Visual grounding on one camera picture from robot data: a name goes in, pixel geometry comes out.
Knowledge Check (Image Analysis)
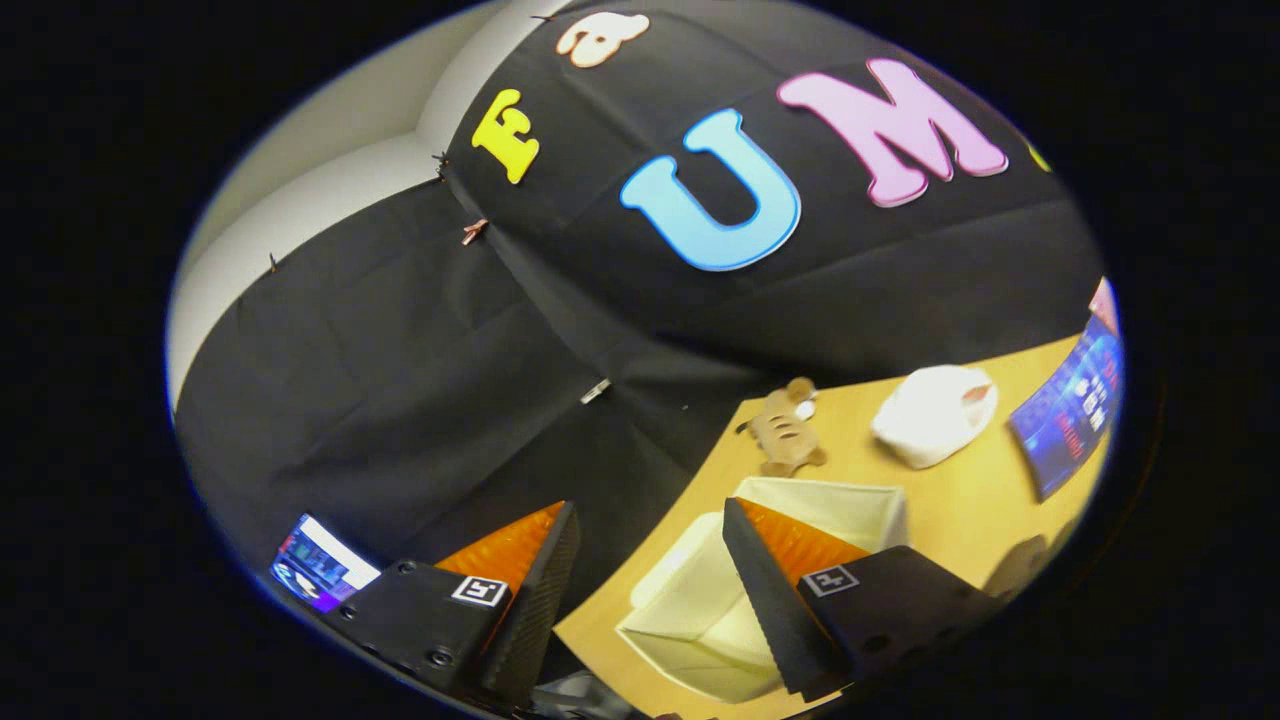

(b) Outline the white plush toy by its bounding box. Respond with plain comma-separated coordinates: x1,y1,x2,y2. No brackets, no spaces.
870,365,999,470

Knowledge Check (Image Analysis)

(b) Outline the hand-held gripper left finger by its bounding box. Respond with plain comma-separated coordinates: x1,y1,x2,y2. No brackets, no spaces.
320,500,582,706

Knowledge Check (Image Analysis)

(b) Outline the blue cover book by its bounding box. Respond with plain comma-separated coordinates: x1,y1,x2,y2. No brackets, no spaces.
1008,318,1123,501

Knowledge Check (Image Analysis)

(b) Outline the grey and cream storage box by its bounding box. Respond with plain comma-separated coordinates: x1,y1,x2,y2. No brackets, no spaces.
617,477,909,704

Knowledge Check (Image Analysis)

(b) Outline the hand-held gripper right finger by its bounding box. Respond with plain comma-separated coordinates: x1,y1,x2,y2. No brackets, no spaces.
721,497,1011,703

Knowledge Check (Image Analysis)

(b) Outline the brown striped plush toy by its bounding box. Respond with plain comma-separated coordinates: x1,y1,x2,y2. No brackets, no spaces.
737,377,828,478

